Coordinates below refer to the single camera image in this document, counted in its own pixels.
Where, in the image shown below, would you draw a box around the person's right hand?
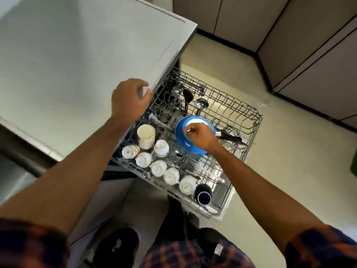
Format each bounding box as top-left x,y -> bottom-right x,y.
185,123 -> 221,154

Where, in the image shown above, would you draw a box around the person's left hand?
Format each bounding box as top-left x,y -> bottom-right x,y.
111,78 -> 153,125

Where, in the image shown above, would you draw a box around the blue frying pan black handle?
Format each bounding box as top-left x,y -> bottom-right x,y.
175,115 -> 247,155

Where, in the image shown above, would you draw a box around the person's left forearm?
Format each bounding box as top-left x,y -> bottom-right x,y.
0,116 -> 140,236

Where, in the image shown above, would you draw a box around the person's right forearm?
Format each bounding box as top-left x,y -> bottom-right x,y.
210,145 -> 331,256

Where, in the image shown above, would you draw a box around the steel ladle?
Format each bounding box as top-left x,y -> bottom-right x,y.
171,84 -> 185,109
194,98 -> 209,117

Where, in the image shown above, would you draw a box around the dark wooden spoon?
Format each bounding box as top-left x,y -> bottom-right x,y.
182,89 -> 194,116

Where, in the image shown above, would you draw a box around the tall cream mug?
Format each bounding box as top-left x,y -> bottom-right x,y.
136,124 -> 156,150

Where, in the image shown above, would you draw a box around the row of small white cups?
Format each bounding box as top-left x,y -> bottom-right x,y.
122,139 -> 199,196

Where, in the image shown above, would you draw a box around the dark blue mug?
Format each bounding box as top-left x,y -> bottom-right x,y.
194,184 -> 213,206

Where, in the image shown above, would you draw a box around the grey dishwasher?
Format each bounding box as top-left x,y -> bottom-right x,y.
0,0 -> 236,268

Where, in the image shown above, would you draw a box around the black trousers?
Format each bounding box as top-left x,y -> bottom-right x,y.
151,197 -> 238,261

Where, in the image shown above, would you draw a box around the beige cabinet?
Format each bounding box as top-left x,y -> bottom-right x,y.
172,0 -> 291,52
257,0 -> 357,129

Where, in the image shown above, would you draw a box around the black shoe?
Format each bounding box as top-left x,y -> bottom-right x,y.
91,227 -> 140,268

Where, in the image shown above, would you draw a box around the plaid shirt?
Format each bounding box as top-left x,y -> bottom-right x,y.
0,218 -> 357,268

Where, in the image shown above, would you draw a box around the grey wire dishwasher rack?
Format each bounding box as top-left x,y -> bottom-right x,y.
112,67 -> 263,221

